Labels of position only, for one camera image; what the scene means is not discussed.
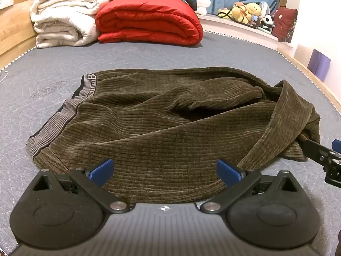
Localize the white folded blanket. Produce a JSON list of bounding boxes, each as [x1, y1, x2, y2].
[[30, 0, 110, 49]]

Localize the panda plush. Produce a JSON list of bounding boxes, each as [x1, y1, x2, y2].
[[260, 15, 275, 33]]

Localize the red folded quilt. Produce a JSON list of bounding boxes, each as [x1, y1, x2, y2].
[[95, 0, 204, 46]]

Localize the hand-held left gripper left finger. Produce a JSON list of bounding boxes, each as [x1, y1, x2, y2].
[[32, 159, 128, 214]]

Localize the white plush toy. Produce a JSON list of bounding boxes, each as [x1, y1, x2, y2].
[[196, 0, 211, 16]]

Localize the brown corduroy pants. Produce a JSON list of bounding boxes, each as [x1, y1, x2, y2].
[[26, 67, 321, 203]]

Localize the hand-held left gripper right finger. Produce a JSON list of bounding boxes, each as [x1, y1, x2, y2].
[[200, 159, 300, 214]]

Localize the purple yoga mat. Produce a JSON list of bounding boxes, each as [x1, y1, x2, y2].
[[307, 49, 331, 82]]

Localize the grey mattress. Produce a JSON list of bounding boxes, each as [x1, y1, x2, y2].
[[0, 28, 341, 256]]

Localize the yellow bear plush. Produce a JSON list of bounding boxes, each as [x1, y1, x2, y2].
[[218, 2, 263, 25]]

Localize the dark red cushion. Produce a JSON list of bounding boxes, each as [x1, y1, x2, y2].
[[271, 6, 298, 43]]

